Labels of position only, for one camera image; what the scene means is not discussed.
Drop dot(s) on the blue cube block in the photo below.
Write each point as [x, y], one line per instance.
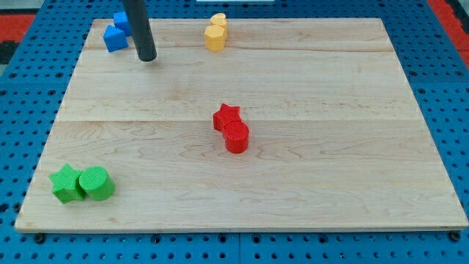
[121, 22]

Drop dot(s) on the yellow hexagon block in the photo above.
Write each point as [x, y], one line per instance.
[214, 36]

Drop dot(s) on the blue pentagon block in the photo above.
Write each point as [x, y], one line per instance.
[114, 39]

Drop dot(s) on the green star block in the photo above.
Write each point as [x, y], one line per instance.
[66, 187]

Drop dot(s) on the green cylinder block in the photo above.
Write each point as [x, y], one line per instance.
[96, 183]

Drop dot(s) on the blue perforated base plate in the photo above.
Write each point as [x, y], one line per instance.
[37, 76]

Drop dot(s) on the red star block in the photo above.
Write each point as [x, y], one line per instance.
[225, 115]

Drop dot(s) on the yellow heart block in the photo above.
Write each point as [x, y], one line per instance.
[219, 19]

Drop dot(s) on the red cylinder block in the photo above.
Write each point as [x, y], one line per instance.
[236, 136]

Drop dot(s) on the wooden board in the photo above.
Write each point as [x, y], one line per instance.
[337, 141]

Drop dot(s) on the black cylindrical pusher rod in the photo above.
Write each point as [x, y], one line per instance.
[144, 43]

